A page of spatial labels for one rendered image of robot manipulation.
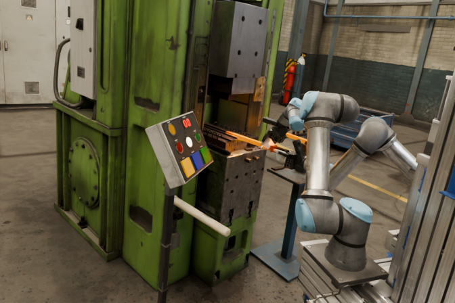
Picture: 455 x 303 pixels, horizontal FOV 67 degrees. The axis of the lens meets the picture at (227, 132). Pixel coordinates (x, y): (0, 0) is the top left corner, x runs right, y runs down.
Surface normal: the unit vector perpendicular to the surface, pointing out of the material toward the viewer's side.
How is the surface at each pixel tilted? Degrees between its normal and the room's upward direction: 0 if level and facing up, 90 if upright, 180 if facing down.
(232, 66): 90
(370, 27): 90
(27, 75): 90
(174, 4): 89
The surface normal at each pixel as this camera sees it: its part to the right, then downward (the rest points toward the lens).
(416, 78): -0.81, 0.07
